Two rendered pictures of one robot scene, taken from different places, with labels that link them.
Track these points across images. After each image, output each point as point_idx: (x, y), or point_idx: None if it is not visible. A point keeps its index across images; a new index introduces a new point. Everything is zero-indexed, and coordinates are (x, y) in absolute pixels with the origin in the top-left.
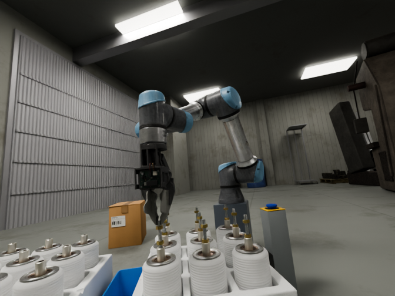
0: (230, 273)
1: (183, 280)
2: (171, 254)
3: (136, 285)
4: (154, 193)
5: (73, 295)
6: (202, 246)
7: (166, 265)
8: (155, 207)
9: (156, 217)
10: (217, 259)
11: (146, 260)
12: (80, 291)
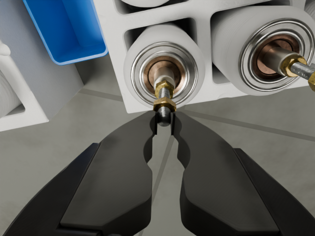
0: (302, 9)
1: (197, 27)
2: (184, 55)
3: (106, 41)
4: (141, 221)
5: (8, 67)
6: (275, 70)
7: (182, 103)
8: (148, 155)
9: (156, 134)
10: (289, 85)
11: None
12: (0, 47)
